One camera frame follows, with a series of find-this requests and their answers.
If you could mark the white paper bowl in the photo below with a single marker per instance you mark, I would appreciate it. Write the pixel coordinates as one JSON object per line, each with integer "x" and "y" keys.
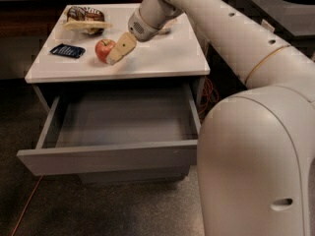
{"x": 167, "y": 27}

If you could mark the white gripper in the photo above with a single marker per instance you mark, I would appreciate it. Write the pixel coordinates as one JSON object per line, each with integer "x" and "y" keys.
{"x": 147, "y": 29}

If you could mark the red apple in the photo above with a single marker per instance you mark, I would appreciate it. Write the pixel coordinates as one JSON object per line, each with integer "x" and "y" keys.
{"x": 103, "y": 48}

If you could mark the grey drawer cabinet white top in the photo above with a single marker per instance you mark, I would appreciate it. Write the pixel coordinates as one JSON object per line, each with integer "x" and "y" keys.
{"x": 169, "y": 60}

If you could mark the grey bottom drawer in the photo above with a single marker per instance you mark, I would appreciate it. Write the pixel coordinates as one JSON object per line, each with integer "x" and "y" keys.
{"x": 140, "y": 175}

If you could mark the dark blue snack packet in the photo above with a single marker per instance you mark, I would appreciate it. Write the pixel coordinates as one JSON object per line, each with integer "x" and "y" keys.
{"x": 66, "y": 50}

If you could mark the dark wooden bench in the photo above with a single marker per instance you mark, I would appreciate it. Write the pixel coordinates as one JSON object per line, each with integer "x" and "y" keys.
{"x": 38, "y": 17}

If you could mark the grey drawer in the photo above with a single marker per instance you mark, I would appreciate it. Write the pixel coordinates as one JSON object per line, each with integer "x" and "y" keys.
{"x": 140, "y": 175}
{"x": 112, "y": 130}

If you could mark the grey top drawer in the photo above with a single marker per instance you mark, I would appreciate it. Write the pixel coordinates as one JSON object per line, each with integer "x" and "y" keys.
{"x": 112, "y": 130}

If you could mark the white label on bin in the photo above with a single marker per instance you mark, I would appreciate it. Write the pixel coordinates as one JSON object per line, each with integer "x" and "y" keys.
{"x": 267, "y": 26}

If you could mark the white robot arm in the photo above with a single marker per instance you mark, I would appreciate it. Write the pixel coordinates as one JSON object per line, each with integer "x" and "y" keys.
{"x": 256, "y": 147}

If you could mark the brown snack bag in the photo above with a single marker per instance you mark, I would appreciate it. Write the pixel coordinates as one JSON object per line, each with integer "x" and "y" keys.
{"x": 88, "y": 19}

